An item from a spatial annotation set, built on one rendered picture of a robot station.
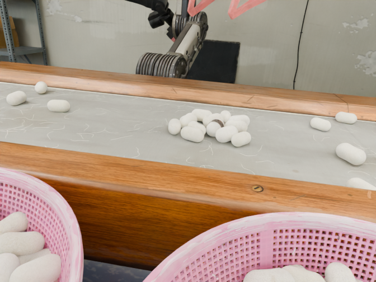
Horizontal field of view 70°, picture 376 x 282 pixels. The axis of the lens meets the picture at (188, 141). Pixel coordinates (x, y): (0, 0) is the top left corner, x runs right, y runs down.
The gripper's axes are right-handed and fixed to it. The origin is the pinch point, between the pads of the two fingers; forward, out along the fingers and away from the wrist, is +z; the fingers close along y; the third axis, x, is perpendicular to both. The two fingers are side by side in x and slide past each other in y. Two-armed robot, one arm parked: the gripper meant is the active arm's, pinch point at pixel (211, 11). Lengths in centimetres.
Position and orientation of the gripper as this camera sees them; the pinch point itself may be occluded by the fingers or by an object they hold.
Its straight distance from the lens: 50.8
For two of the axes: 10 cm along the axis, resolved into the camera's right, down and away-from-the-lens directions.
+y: -6.5, -3.5, 6.7
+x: -5.4, -4.1, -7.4
